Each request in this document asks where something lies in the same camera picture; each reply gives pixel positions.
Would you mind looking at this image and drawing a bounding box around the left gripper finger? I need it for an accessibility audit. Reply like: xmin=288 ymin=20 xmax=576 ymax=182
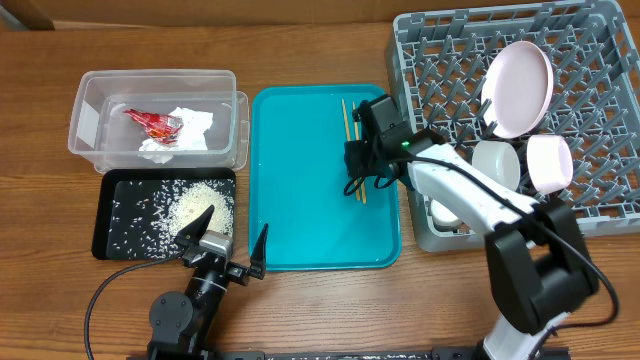
xmin=249 ymin=223 xmax=269 ymax=279
xmin=174 ymin=205 xmax=215 ymax=244

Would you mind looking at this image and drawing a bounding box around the pile of rice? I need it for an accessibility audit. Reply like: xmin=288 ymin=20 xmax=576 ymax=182
xmin=107 ymin=179 xmax=235 ymax=260

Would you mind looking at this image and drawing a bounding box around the white napkin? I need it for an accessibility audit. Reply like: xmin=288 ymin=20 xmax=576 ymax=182
xmin=139 ymin=107 xmax=213 ymax=164

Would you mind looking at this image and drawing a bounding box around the small white cup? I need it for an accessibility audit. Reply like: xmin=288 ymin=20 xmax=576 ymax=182
xmin=429 ymin=200 xmax=462 ymax=232

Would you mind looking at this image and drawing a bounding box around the red snack wrapper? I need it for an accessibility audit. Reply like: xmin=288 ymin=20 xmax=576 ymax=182
xmin=124 ymin=109 xmax=184 ymax=145

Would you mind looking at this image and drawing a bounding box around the large white plate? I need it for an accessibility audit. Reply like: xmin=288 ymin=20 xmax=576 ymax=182
xmin=481 ymin=41 xmax=554 ymax=139

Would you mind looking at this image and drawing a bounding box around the small pink plate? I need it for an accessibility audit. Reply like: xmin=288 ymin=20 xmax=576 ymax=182
xmin=526 ymin=135 xmax=573 ymax=195

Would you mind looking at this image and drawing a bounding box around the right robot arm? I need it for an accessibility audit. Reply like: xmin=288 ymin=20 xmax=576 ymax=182
xmin=344 ymin=95 xmax=600 ymax=359

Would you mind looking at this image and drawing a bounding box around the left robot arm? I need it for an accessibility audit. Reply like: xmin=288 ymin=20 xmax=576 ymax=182
xmin=146 ymin=206 xmax=269 ymax=359

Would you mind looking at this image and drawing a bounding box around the grey dishwasher rack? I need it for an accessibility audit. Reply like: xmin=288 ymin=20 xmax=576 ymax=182
xmin=385 ymin=1 xmax=639 ymax=237

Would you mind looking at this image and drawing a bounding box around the black plastic tray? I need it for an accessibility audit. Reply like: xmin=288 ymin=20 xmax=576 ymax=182
xmin=91 ymin=168 xmax=236 ymax=260

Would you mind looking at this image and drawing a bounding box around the teal serving tray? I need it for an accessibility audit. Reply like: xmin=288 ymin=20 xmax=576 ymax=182
xmin=249 ymin=84 xmax=402 ymax=271

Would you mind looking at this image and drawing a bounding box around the clear plastic bin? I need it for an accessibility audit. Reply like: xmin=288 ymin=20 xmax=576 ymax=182
xmin=68 ymin=69 xmax=250 ymax=173

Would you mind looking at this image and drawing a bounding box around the left black cable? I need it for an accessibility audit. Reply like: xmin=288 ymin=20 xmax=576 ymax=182
xmin=83 ymin=254 xmax=186 ymax=360

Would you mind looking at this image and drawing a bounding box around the black cable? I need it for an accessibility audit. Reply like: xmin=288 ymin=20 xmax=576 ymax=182
xmin=83 ymin=254 xmax=186 ymax=360
xmin=342 ymin=154 xmax=621 ymax=331

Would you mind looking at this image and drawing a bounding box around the right black cable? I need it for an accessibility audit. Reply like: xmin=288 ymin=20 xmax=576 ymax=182
xmin=342 ymin=154 xmax=621 ymax=331

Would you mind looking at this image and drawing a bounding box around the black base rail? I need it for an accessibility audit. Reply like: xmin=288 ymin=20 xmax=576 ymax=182
xmin=127 ymin=345 xmax=571 ymax=360

